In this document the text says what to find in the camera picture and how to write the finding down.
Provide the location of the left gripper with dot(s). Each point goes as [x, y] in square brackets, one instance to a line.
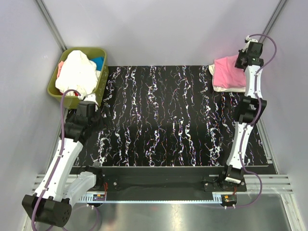
[102, 122]

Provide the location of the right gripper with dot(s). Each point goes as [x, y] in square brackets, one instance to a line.
[237, 64]

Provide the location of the pink t-shirt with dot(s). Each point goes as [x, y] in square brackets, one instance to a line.
[227, 76]

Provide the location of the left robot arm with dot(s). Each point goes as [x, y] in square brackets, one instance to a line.
[52, 201]

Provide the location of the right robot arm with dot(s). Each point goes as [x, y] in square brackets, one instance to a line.
[247, 113]

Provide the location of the folded cream t-shirt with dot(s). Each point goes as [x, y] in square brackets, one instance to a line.
[211, 69]

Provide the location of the white shirt in basket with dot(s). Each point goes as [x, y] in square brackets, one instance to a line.
[78, 73]

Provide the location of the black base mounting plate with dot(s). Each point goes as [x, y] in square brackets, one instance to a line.
[165, 184]

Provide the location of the blue garment in basket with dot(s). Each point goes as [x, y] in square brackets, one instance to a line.
[99, 62]

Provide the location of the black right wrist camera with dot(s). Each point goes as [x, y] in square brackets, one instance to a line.
[252, 47]

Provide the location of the right aluminium corner post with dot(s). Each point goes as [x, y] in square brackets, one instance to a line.
[269, 27]

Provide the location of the aluminium corner post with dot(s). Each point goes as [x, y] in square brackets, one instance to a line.
[269, 27]
[50, 23]

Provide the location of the left aluminium corner post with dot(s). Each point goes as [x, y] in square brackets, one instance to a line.
[50, 23]

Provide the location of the aluminium rail frame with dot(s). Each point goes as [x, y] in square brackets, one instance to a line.
[266, 184]

